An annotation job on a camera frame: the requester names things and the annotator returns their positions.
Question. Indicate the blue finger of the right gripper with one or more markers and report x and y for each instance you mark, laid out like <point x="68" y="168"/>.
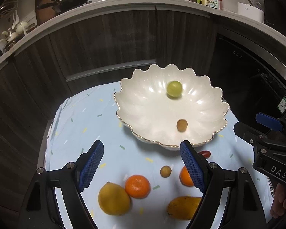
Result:
<point x="268" y="121"/>

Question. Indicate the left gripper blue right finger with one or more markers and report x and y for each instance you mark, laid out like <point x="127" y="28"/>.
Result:
<point x="195" y="164"/>

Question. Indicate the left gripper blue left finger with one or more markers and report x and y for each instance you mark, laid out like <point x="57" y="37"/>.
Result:
<point x="88" y="164"/>

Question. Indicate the orange tangerine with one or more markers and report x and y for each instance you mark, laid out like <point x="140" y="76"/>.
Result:
<point x="137" y="186"/>
<point x="185" y="178"/>

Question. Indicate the red cherry tomato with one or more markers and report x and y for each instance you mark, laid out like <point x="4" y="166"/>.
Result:
<point x="205" y="153"/>

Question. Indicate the small brown longan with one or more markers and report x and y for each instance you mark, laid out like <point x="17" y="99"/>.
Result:
<point x="182" y="125"/>
<point x="165" y="171"/>

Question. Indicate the yellow mango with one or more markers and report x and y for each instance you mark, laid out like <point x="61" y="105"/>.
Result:
<point x="183" y="207"/>

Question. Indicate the yellow lemon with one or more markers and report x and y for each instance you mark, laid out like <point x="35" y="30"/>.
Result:
<point x="114" y="200"/>

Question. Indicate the green apple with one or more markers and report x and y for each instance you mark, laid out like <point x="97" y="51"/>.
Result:
<point x="174" y="89"/>

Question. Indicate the person's right hand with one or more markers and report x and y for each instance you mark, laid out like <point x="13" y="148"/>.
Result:
<point x="278" y="207"/>

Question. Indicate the built-in black dishwasher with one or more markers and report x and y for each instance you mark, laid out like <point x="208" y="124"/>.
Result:
<point x="250" y="86"/>

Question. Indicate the light blue patterned tablecloth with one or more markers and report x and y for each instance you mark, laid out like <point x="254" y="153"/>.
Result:
<point x="90" y="115"/>

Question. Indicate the white scalloped ceramic bowl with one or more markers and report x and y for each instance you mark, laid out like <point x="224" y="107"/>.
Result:
<point x="151" y="115"/>

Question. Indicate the black microwave oven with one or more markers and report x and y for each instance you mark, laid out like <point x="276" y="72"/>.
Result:
<point x="275" y="15"/>

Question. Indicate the wooden cutting board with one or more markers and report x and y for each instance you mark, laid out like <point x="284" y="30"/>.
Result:
<point x="43" y="15"/>

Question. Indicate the black frying pan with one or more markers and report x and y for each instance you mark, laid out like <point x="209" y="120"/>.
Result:
<point x="60" y="6"/>

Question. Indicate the metal drawer handle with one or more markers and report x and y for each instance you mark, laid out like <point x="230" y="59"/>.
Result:
<point x="110" y="68"/>

